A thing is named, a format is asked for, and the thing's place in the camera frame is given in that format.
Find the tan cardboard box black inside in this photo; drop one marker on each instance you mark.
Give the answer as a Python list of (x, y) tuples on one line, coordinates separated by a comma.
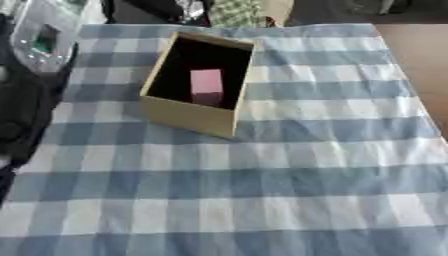
[(192, 118)]

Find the pink rectangular block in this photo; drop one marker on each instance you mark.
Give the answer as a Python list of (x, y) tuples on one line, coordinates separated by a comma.
[(207, 85)]

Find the green white checked cloth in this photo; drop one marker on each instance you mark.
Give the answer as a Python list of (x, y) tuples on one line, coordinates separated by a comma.
[(236, 12)]

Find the black bag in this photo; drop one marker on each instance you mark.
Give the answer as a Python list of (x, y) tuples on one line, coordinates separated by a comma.
[(146, 10)]

